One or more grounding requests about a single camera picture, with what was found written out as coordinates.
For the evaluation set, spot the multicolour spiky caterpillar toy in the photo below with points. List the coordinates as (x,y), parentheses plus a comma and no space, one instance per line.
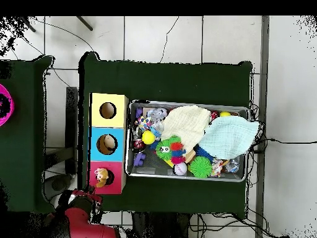
(177,147)

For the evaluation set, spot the purple plastic toy piece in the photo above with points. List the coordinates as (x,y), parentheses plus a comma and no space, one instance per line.
(139,159)

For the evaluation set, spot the mint green muslin cloth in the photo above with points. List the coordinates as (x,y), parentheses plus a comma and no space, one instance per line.
(227,138)

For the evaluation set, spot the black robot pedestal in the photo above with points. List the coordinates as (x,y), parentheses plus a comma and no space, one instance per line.
(158,228)

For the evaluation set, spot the yellow tennis-style ball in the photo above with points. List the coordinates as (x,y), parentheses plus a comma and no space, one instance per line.
(148,137)

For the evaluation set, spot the black tripod leg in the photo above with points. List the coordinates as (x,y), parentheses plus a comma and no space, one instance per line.
(27,24)
(84,23)

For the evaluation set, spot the pink plastic bowl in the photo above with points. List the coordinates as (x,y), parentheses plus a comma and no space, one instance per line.
(11,116)

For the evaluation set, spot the wooden box with three holes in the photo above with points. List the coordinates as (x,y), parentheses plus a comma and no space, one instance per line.
(118,138)

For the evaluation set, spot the white baseball with red stitching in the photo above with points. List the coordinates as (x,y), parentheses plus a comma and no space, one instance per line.
(180,169)

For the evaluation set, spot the orange plush toy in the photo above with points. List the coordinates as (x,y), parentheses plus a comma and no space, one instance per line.
(102,177)

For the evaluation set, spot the dark green table cloth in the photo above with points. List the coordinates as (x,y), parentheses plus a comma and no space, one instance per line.
(161,81)

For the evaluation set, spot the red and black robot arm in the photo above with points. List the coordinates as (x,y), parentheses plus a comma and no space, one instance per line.
(81,225)

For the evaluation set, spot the black upright panel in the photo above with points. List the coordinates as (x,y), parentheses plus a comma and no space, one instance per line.
(71,124)

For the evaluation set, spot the clear plastic bottle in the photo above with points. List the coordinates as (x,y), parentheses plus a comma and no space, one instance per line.
(156,129)

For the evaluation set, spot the cream muslin cloth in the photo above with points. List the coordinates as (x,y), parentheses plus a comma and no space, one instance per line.
(185,124)

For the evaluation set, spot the green spiky rubber ball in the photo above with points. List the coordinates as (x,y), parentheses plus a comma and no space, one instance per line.
(164,150)
(201,167)

